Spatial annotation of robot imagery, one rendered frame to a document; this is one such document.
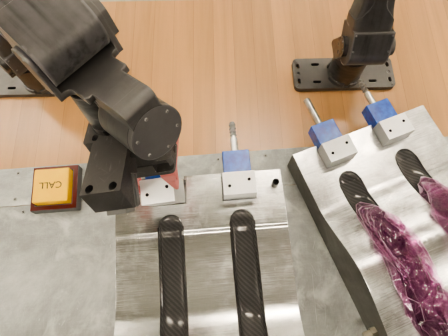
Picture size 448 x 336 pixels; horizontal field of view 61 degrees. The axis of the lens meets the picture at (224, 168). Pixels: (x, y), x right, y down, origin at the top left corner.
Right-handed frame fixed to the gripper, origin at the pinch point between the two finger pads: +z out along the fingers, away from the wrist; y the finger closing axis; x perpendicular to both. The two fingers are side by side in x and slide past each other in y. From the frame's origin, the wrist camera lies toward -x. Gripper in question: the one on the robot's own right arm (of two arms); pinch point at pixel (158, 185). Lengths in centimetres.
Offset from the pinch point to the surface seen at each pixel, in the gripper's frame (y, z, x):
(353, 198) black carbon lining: 28.5, 14.4, 2.4
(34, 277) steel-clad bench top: -25.3, 11.7, -6.7
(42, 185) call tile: -22.7, 4.0, 6.2
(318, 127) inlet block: 24.7, 8.0, 13.3
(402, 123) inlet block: 38.5, 9.6, 12.8
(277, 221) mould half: 15.8, 9.3, -3.0
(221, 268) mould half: 7.0, 10.0, -9.2
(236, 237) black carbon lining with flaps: 9.5, 9.3, -4.8
